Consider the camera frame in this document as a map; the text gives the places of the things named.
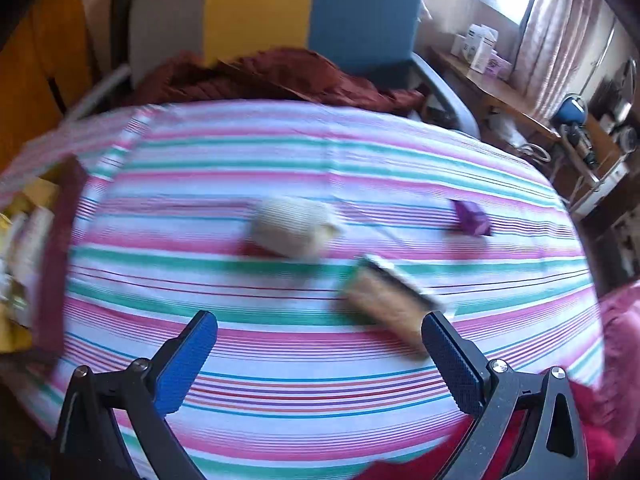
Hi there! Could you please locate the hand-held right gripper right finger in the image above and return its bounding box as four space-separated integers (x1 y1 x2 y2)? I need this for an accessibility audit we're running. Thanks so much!
421 311 588 480

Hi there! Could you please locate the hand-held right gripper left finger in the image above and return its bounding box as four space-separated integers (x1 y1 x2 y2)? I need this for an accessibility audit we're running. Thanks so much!
52 310 219 480

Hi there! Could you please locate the orange snack bar packet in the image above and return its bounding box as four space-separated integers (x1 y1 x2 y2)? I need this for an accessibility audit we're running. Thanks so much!
345 255 446 356

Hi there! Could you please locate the gold tin box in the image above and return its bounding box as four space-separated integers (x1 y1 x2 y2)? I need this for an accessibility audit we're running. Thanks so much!
0 157 91 366

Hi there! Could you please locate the purple wrapped candy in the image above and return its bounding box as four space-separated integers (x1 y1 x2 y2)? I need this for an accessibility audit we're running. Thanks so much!
450 199 493 237

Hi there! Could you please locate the grey wrapped roll pastry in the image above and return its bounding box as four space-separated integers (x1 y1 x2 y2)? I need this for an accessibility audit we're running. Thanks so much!
247 197 341 261

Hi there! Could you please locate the pink garment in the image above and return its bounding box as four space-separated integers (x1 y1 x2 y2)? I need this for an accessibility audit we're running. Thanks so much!
360 280 640 480

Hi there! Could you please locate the striped tablecloth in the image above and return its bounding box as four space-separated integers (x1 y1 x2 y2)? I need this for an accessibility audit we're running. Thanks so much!
0 100 608 480

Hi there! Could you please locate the wooden desk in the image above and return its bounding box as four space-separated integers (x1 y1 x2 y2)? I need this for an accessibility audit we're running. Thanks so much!
430 47 631 211

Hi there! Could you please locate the blue round container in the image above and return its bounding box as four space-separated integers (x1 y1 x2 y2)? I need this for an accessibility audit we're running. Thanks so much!
555 94 588 126

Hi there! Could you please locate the maroon jacket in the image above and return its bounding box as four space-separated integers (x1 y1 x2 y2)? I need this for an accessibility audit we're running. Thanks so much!
127 49 426 116

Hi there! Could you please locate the pale purple box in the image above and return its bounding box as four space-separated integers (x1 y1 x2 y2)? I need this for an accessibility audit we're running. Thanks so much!
486 56 513 80

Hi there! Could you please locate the black appliance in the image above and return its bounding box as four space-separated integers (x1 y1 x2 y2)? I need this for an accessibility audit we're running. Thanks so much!
595 60 638 126

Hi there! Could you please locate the white box blue label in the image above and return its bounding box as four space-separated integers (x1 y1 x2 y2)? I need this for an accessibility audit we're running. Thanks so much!
465 25 500 73

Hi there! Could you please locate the wooden wardrobe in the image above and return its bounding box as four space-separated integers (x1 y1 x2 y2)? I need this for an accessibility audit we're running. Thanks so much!
0 0 96 171

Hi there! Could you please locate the striped pink curtain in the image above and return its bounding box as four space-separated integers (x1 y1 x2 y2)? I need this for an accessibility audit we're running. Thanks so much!
515 0 603 118

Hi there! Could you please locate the grey yellow blue chair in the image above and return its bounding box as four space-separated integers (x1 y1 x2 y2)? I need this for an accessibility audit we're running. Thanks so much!
70 0 481 141

